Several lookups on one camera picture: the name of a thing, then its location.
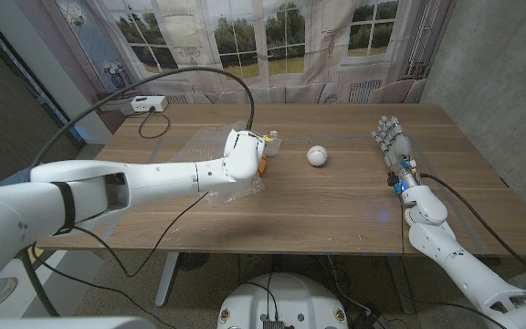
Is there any white power strip box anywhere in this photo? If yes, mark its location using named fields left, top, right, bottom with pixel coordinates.
left=131, top=94, right=169, bottom=113

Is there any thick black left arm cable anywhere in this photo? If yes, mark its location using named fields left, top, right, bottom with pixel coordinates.
left=27, top=67, right=256, bottom=175

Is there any thin black left wrist cable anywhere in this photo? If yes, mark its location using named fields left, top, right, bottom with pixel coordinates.
left=27, top=190, right=210, bottom=329

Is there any white baseball red stitching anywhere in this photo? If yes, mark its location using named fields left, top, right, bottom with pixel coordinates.
left=306, top=144, right=329, bottom=167

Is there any printed window scene backdrop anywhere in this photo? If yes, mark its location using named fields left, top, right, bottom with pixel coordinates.
left=55, top=0, right=456, bottom=105

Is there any clear bubble wrap sheet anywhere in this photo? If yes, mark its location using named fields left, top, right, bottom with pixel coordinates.
left=169, top=121, right=282, bottom=209

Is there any black power strip cable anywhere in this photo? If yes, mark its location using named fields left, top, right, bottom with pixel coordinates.
left=137, top=108, right=172, bottom=139

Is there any white table leg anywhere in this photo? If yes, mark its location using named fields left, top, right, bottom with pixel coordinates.
left=154, top=251, right=180, bottom=307

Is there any black round fan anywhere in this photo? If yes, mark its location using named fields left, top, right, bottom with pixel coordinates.
left=178, top=251, right=212, bottom=271

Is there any grey table leg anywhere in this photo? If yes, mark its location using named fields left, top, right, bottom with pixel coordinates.
left=385, top=255, right=416, bottom=315

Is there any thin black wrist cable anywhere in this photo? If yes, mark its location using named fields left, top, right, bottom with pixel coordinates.
left=27, top=190, right=210, bottom=329
left=398, top=194, right=406, bottom=275

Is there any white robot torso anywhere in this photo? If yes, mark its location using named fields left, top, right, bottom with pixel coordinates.
left=216, top=272, right=350, bottom=329

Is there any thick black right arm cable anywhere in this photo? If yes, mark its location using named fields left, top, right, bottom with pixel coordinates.
left=420, top=173, right=526, bottom=289

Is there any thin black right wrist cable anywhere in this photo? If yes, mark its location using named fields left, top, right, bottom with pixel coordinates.
left=398, top=194, right=406, bottom=275

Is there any black power adapter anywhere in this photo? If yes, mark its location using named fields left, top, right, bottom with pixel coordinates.
left=352, top=310, right=390, bottom=329

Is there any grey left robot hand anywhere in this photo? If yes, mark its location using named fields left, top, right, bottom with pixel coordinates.
left=264, top=131, right=282, bottom=159

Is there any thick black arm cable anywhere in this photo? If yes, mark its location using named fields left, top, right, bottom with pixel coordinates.
left=420, top=173, right=526, bottom=289
left=27, top=67, right=256, bottom=175

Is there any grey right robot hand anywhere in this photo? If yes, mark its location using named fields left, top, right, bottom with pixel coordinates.
left=371, top=114, right=422, bottom=196

